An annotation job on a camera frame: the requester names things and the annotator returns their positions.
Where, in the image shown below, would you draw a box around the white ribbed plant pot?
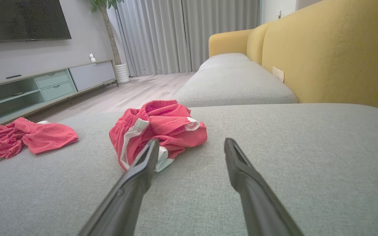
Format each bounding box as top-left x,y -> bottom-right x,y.
115,64 -> 130,84

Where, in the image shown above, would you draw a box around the yellow and grey fabric sofa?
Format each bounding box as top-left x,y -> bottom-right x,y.
0,0 -> 378,236

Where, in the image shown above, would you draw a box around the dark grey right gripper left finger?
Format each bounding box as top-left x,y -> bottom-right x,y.
78,139 -> 160,236

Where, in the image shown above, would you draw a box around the red shorts with white stripes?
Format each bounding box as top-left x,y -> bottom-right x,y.
109,100 -> 208,172

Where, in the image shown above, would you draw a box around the red and white basketball jersey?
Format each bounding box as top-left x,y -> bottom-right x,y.
0,117 -> 79,171

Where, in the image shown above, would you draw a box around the black flat screen television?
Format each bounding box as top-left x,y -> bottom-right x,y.
0,0 -> 72,44

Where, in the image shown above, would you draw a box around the grey pleated curtain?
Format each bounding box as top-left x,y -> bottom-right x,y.
109,0 -> 262,77

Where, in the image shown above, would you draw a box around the beige and green TV cabinet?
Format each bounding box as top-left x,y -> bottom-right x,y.
0,59 -> 118,125

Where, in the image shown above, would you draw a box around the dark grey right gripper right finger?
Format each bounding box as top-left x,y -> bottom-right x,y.
224,138 -> 304,236

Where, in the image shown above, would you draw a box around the beige sofa label tag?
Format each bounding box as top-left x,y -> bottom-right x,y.
272,66 -> 285,83

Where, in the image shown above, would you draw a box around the tall green potted tree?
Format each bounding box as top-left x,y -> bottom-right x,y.
89,0 -> 124,66

